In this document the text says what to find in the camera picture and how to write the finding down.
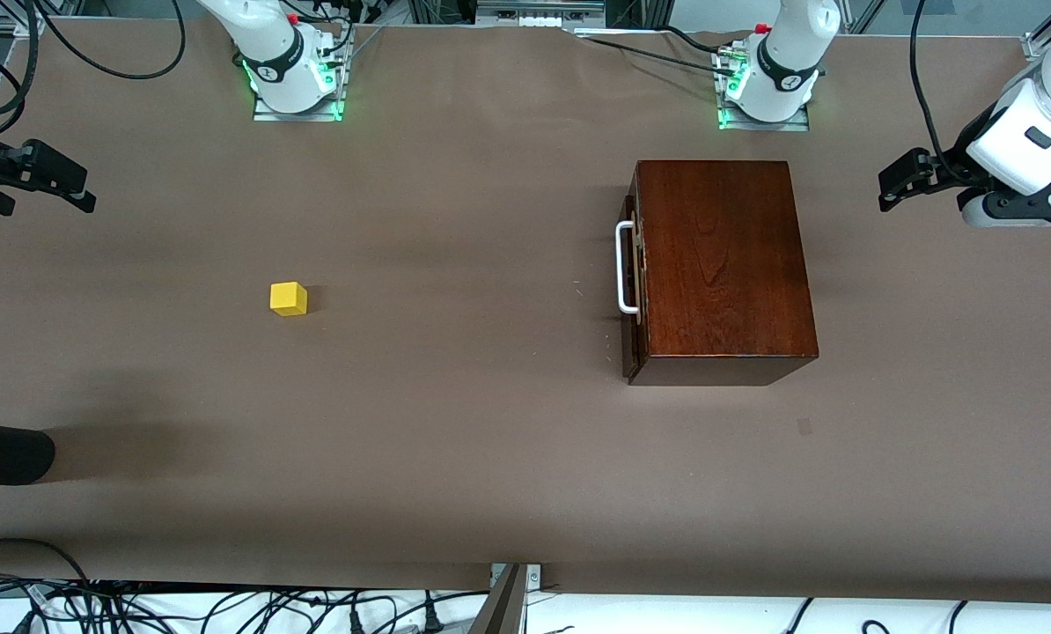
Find yellow wooden block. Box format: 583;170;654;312
269;282;309;318

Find light wood drawer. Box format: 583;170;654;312
622;195;643;380

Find white metal drawer handle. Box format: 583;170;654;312
615;221;641;315

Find dark brown wooden cabinet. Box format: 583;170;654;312
622;159;819;387

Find black cylindrical object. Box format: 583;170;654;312
0;421;56;486

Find white power strip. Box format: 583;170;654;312
477;0;606;27

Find brown table cover sheet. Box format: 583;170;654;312
0;18;1051;605

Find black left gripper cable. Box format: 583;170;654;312
908;0;971;181

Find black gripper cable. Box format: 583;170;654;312
0;0;44;137
908;0;971;181

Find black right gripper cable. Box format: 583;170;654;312
0;0;44;137

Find black looping cable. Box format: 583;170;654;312
33;0;187;82

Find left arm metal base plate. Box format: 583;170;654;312
715;48;812;133

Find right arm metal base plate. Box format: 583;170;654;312
253;40;350;122

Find short black table cable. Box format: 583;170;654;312
658;25;727;55

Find long black table cable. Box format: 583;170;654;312
576;33;731;73

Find black arched cable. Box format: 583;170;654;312
0;537;91;586

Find tangled black cables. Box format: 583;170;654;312
0;572;491;634

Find aluminium profile post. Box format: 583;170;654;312
468;564;544;634

